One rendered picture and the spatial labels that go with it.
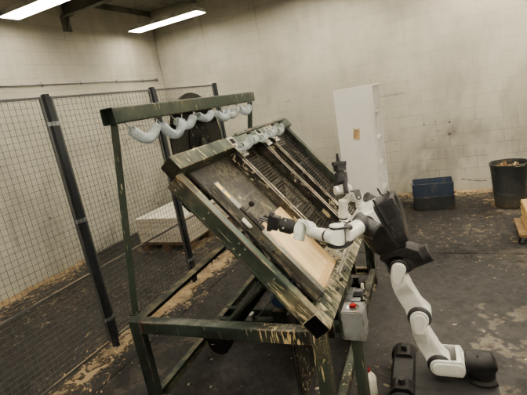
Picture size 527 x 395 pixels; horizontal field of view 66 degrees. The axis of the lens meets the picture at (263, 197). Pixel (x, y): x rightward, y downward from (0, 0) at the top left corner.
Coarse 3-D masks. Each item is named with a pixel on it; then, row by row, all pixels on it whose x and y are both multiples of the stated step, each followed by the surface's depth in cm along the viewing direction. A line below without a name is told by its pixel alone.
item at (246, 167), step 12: (252, 144) 293; (240, 156) 295; (240, 168) 297; (252, 168) 295; (252, 180) 297; (264, 180) 294; (264, 192) 296; (276, 192) 293; (276, 204) 295; (288, 204) 292; (300, 216) 292; (336, 252) 289
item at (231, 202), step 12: (216, 192) 253; (228, 204) 252; (240, 216) 252; (252, 228) 251; (264, 240) 251; (276, 252) 250; (288, 252) 252; (288, 264) 250; (300, 276) 249; (312, 288) 248; (324, 288) 250
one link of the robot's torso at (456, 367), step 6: (450, 348) 268; (456, 348) 263; (450, 354) 269; (456, 354) 257; (462, 354) 256; (438, 360) 255; (444, 360) 255; (456, 360) 253; (462, 360) 253; (432, 366) 257; (438, 366) 255; (444, 366) 254; (450, 366) 252; (456, 366) 251; (462, 366) 250; (438, 372) 256; (444, 372) 255; (450, 372) 253; (456, 372) 252; (462, 372) 250
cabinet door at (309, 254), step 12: (288, 216) 291; (276, 240) 258; (288, 240) 268; (312, 240) 290; (300, 252) 267; (312, 252) 278; (324, 252) 289; (300, 264) 257; (312, 264) 267; (324, 264) 277; (312, 276) 256; (324, 276) 265
